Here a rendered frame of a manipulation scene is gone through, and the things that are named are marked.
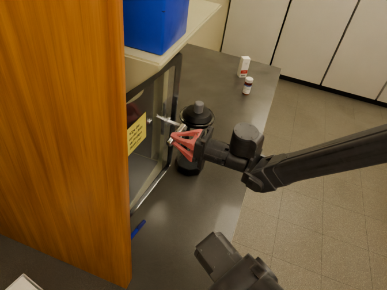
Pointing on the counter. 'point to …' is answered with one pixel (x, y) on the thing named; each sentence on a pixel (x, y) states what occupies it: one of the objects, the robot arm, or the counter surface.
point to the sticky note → (136, 133)
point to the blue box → (154, 23)
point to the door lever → (175, 130)
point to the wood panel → (65, 133)
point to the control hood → (151, 63)
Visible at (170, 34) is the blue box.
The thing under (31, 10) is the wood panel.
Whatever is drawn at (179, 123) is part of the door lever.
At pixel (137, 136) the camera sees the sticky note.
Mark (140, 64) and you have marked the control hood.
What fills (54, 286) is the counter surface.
